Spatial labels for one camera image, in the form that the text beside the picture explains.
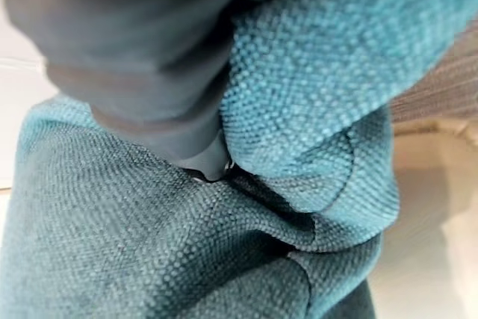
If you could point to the grey woven sofa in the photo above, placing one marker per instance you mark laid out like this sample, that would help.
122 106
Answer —
444 87

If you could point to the teal woven cushion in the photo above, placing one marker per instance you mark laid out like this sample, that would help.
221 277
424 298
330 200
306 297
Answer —
298 83

